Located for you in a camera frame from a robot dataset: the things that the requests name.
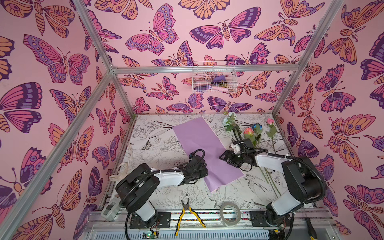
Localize clear tape roll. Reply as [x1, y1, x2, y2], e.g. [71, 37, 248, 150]
[219, 202, 242, 228]

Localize aluminium front rail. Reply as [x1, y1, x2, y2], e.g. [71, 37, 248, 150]
[80, 210, 343, 240]

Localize pink orange fake rose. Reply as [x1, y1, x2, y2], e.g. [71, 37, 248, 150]
[243, 128, 259, 147]

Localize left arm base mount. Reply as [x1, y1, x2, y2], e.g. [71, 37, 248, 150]
[129, 212, 171, 229]

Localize black yellow screwdriver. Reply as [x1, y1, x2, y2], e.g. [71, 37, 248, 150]
[304, 218, 318, 240]

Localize blue fake rose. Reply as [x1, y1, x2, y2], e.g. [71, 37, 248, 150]
[252, 123, 263, 142]

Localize small pink fake rose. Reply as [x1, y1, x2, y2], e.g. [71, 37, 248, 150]
[266, 118, 277, 153]

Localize yellow handled pliers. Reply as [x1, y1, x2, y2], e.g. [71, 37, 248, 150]
[174, 197, 207, 237]

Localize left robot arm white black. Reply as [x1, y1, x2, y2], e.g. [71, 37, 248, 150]
[115, 149, 208, 222]

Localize cream ribbon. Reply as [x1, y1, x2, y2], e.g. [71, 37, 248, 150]
[109, 162, 129, 182]

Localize white wire basket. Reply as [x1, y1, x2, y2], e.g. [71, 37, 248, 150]
[191, 65, 239, 95]

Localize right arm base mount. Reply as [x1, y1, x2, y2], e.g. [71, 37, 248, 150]
[249, 211, 270, 228]

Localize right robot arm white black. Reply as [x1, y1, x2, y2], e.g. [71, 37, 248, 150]
[219, 127, 327, 226]

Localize white fake rose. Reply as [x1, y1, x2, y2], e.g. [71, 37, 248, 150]
[223, 112, 242, 140]

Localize purple pink wrapping paper sheet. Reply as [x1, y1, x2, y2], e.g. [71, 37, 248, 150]
[173, 117, 244, 192]

